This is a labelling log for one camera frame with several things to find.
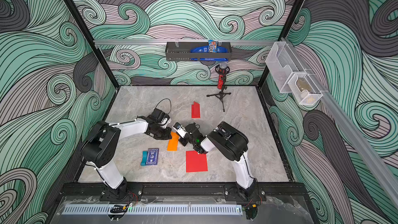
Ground orange square paper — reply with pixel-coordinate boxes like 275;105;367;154
167;132;179;151

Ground red square paper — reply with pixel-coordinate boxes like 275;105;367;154
186;150;208;173
191;102;201;118

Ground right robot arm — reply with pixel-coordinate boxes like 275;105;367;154
173;121;257;201

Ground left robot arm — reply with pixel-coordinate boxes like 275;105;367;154
81;108;172;201

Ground blue card box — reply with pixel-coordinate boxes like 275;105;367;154
146;148;159;166

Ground teal small block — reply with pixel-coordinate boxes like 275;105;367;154
141;151;148;167

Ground black mini tripod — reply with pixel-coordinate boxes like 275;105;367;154
206;81;231;112

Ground blue snack package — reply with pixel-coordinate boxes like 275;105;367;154
190;40;229;53

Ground clear plastic bin large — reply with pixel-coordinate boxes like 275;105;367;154
266;41;303;93

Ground clear plastic bin small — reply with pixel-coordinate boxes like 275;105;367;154
288;72;322;107

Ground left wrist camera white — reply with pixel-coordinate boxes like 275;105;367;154
159;115;171;129

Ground white slotted cable duct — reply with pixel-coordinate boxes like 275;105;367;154
61;204;243;216

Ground black wall shelf basket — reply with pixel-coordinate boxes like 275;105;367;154
165;41;232;62

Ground black front base frame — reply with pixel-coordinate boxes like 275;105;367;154
59;182;307;202

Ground aluminium rail back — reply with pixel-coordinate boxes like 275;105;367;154
94;38;276;46

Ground aluminium rail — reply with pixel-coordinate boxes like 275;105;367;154
94;38;276;46
282;37;398;207

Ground aluminium rail right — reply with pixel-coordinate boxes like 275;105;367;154
282;37;398;207

